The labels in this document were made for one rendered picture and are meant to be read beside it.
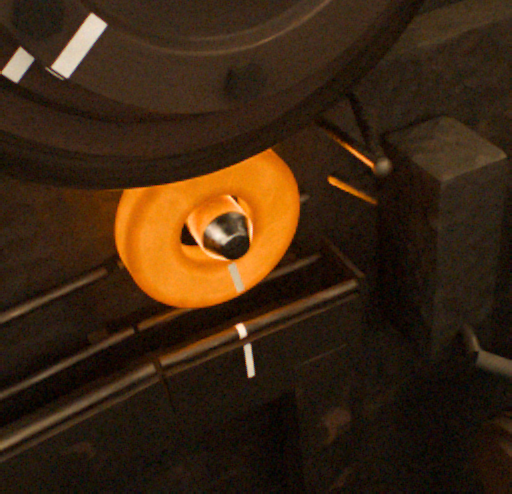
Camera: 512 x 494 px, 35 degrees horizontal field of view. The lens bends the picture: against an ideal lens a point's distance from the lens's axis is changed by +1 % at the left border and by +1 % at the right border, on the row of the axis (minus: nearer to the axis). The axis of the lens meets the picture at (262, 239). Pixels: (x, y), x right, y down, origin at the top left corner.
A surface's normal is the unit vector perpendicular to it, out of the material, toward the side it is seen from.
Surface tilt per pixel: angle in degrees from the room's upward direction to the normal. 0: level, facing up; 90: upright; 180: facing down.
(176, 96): 90
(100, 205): 90
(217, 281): 90
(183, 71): 90
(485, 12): 0
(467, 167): 23
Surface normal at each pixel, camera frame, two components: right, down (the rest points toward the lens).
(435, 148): -0.09, -0.78
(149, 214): 0.46, 0.51
